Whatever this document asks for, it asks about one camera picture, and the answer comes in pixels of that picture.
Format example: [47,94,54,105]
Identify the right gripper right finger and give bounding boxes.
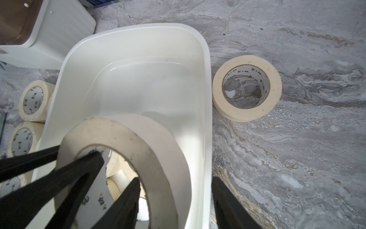
[212,177,261,229]

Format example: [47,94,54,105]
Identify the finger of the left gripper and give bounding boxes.
[1,152,104,229]
[1,145,60,182]

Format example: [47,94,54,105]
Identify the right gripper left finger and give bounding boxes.
[93,177,141,229]

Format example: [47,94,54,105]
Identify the cream masking tape roll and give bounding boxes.
[47,93,53,113]
[7,122,44,157]
[0,170,33,198]
[105,150,149,229]
[56,114,192,229]
[19,80,55,123]
[212,55,282,122]

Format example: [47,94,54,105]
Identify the white plastic storage tray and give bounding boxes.
[40,23,213,229]

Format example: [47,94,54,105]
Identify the brown lidded storage case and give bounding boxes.
[1,1,96,70]

